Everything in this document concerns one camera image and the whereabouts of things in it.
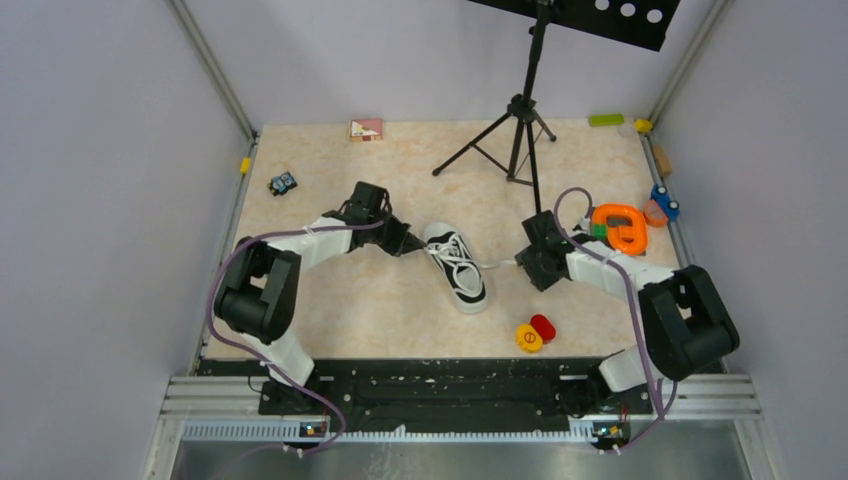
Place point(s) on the red plastic cylinder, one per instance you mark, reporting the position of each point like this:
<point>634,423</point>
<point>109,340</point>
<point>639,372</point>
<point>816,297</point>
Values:
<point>544,327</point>

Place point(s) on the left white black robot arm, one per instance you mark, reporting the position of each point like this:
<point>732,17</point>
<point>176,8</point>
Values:
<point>256,288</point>

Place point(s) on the black perforated stand tray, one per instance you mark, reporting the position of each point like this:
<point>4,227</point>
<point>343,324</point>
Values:
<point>639,23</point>

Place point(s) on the white shoelace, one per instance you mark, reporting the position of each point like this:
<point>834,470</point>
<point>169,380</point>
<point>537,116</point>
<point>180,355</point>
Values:
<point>490,265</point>

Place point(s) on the small green block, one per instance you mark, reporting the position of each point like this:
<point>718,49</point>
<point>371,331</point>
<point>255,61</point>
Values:
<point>599,231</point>

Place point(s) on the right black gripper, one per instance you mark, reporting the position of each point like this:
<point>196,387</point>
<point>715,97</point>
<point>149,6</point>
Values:
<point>540,279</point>

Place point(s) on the yellow corner block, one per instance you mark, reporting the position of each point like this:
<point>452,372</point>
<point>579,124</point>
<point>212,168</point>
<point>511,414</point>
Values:
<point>643,126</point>

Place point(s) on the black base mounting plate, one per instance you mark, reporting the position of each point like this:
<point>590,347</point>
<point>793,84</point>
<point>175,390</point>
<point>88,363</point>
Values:
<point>440,396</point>

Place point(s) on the black tripod stand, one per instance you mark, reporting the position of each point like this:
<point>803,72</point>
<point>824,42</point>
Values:
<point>522,108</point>

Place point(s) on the black white canvas sneaker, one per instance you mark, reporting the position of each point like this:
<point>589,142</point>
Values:
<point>466,284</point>

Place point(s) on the pink tangram puzzle box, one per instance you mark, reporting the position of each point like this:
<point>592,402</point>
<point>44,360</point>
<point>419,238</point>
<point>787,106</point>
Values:
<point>365,130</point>

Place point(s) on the orange translucent cup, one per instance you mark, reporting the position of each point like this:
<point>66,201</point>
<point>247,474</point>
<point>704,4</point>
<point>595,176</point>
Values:
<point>654,215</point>

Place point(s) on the white slotted cable duct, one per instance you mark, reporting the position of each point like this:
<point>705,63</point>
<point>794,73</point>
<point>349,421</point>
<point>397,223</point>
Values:
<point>285,431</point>

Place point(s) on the green rectangular block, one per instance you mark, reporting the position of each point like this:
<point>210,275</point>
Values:
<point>604,120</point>

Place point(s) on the yellow plastic cylinder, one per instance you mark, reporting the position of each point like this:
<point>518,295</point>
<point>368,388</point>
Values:
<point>528,339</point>

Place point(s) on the wooden block on frame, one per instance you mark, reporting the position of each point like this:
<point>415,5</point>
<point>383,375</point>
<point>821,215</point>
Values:
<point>662,160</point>

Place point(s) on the small blue black toy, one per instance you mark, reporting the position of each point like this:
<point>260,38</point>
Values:
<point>281,184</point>

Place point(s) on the blue toy car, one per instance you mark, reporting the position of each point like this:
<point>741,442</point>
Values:
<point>670,207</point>

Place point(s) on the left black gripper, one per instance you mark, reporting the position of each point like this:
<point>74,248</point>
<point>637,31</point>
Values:
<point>402,241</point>

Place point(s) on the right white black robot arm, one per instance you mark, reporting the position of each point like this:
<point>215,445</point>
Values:
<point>681,317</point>

